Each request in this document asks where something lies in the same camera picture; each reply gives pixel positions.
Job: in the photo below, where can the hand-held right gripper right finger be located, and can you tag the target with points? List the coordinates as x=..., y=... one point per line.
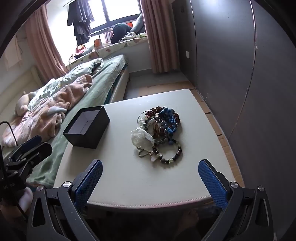
x=211, y=183

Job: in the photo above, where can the dark hanging clothes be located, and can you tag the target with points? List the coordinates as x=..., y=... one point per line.
x=79, y=20

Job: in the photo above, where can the grey pillow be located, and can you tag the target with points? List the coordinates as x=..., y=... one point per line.
x=138, y=24

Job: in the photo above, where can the dark grey wardrobe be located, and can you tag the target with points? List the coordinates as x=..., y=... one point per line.
x=222, y=69

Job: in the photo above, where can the pink curtain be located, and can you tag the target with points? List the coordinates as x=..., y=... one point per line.
x=158, y=34
x=45, y=44

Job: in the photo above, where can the white wall socket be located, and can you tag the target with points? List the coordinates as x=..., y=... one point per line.
x=188, y=55

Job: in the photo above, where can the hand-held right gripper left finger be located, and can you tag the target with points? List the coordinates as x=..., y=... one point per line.
x=89, y=183

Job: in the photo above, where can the beige plush toy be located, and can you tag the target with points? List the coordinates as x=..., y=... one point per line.
x=22, y=102

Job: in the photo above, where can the white hanging garment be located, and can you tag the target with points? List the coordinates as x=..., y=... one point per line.
x=12, y=54

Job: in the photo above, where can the orange box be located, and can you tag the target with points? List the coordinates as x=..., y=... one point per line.
x=98, y=42

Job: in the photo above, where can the white plastic bag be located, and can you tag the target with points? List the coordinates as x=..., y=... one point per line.
x=141, y=138

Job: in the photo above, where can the bed with green sheet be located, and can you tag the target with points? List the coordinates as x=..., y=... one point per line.
x=104, y=81

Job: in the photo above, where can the person's left hand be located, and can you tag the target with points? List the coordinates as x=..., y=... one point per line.
x=25, y=197

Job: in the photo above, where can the pink soft toy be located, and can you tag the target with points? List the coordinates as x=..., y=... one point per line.
x=81, y=49

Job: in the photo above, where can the black jewelry box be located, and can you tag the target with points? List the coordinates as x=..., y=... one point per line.
x=92, y=139

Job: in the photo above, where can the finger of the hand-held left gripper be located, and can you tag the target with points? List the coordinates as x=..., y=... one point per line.
x=31, y=141
x=39, y=151

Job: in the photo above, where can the thin clear bangle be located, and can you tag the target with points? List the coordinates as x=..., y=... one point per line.
x=139, y=117

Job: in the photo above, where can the black bag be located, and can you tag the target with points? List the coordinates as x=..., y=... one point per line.
x=120, y=31

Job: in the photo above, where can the printed window seat cushion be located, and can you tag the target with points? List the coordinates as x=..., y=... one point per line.
x=108, y=49

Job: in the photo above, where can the clear crystal pendant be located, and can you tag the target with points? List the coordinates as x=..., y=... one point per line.
x=153, y=159

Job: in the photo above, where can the floral pillow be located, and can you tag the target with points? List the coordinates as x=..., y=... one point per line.
x=76, y=69

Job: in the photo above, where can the flattened cardboard sheets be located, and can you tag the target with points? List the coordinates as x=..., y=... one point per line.
x=215, y=122

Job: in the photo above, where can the pink fleece blanket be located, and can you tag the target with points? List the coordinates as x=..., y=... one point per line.
x=46, y=109

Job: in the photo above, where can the window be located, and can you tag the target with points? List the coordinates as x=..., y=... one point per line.
x=120, y=9

